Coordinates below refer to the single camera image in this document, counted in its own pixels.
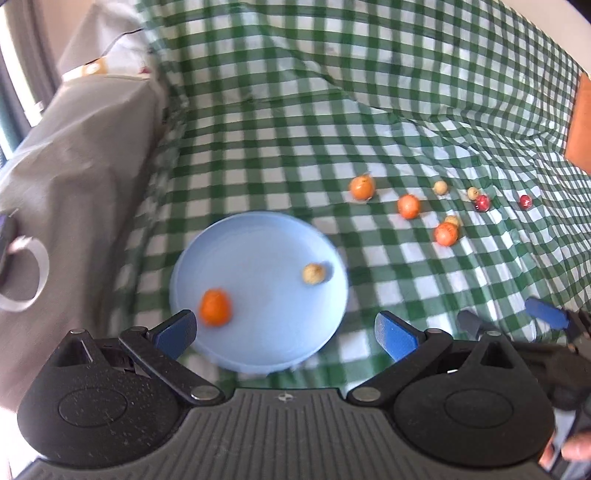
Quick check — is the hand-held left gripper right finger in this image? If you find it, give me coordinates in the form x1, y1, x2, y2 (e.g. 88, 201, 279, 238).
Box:
346, 311, 527, 407

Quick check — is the light blue plate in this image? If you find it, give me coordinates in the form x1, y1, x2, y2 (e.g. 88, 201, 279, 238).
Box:
169, 210, 350, 374

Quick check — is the person's right hand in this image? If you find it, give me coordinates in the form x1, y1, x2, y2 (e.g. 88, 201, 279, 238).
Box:
562, 438, 591, 463

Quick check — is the grey fabric cover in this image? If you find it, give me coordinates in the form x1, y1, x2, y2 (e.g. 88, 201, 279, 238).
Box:
0, 0, 185, 411

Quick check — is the black smartphone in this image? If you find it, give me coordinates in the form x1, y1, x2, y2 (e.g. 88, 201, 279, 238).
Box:
0, 215, 20, 283

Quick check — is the green white checked cloth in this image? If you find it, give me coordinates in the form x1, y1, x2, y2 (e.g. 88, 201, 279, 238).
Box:
104, 0, 591, 393

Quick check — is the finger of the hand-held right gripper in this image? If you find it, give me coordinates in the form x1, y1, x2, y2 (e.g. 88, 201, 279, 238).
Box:
457, 309, 492, 341
525, 298, 591, 344

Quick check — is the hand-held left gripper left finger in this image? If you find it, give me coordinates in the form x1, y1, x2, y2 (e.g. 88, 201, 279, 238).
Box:
44, 310, 225, 407

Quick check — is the orange tangerine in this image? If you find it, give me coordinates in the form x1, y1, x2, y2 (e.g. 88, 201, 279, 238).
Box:
397, 194, 422, 220
348, 174, 376, 202
433, 222, 460, 247
198, 288, 233, 328

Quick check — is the white charging cable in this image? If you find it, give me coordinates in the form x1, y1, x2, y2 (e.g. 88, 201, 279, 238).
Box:
0, 235, 51, 313

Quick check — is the tan white fabric label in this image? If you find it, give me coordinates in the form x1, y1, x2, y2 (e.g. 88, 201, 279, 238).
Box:
62, 58, 110, 82

